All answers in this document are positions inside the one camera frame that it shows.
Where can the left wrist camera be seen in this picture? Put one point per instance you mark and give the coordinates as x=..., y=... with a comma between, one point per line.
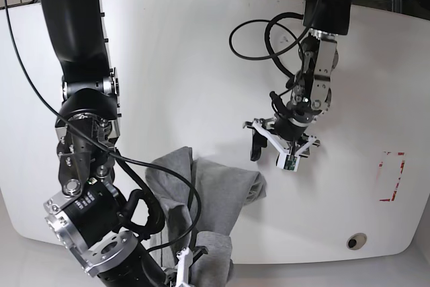
x=287, y=162

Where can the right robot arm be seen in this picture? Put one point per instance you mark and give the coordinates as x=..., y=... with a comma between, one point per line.
x=103, y=211

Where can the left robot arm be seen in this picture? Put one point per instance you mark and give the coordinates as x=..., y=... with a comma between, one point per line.
x=309, y=88

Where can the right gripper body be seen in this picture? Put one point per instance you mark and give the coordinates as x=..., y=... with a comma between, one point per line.
x=180, y=275

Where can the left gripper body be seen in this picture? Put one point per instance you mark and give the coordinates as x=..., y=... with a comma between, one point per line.
x=286, y=135

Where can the red tape rectangle marking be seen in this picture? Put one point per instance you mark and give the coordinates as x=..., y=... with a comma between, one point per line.
x=389, y=175

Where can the grey t-shirt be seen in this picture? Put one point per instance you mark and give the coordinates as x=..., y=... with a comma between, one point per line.
x=223, y=190

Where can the right table grommet hole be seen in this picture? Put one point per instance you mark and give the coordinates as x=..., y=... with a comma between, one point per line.
x=356, y=241

